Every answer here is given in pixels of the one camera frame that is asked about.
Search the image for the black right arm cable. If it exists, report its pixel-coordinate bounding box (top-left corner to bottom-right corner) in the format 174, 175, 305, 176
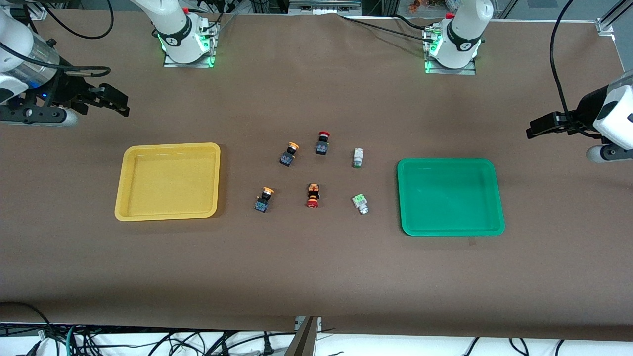
0, 42, 112, 79

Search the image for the black hanging cable loop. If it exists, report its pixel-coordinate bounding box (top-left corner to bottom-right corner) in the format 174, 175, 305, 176
43, 0, 115, 41

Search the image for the black cable to base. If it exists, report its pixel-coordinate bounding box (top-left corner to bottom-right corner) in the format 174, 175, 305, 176
338, 14, 436, 41

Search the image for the yellow plastic tray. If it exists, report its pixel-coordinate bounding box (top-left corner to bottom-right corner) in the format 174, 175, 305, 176
114, 142, 221, 222

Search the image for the brown table cover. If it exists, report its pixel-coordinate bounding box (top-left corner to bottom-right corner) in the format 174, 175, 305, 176
0, 9, 633, 342

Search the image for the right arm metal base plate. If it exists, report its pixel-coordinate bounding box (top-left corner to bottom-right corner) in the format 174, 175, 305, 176
163, 19, 219, 68

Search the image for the black floor cable bundle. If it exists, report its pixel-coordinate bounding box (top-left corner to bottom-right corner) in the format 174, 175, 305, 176
0, 301, 292, 356

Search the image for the grey metal rail box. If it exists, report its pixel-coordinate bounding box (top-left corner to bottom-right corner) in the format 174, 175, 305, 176
288, 0, 362, 15

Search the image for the aluminium frame profile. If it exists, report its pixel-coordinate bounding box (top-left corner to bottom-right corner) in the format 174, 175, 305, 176
595, 0, 633, 36

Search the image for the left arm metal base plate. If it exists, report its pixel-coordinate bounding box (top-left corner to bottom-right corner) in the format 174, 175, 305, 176
423, 25, 477, 76

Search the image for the green plastic tray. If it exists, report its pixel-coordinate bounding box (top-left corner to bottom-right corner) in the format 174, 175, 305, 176
397, 158, 506, 237

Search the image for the grey table support beam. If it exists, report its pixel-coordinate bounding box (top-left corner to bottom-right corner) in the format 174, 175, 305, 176
283, 316, 323, 356

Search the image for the yellow push button switch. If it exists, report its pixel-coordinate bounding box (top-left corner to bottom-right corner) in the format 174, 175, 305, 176
254, 186, 275, 214
279, 141, 301, 168

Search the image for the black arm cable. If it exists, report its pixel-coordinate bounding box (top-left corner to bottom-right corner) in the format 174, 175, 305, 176
0, 42, 112, 79
549, 0, 600, 139

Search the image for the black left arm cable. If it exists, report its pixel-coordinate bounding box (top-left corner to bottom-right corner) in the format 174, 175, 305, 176
549, 0, 600, 139

